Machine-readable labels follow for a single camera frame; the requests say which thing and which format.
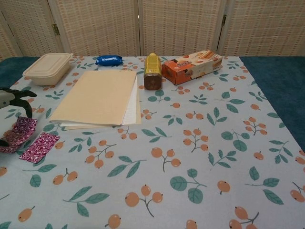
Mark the teal table cover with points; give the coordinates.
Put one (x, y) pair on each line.
(274, 78)

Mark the bamboo folding screen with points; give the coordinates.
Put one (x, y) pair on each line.
(107, 26)

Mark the white lined paper sheet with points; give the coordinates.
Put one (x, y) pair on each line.
(131, 112)

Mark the beige paper sheet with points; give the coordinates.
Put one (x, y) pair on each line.
(78, 127)

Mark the pink patterned rectangular packet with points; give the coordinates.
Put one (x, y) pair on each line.
(26, 126)
(14, 143)
(39, 148)

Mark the floral light blue tablecloth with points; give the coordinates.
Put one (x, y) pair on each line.
(190, 143)

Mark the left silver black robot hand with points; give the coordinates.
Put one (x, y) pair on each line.
(14, 97)

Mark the orange biscuit box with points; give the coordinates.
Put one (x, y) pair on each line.
(190, 68)

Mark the cream paper pad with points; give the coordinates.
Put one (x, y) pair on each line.
(95, 97)

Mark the beige lidded lunch box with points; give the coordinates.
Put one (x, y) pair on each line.
(47, 68)

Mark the blue snack packet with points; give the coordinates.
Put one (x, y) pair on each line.
(108, 60)

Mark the tea bottle with yellow label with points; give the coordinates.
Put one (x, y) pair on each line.
(153, 71)

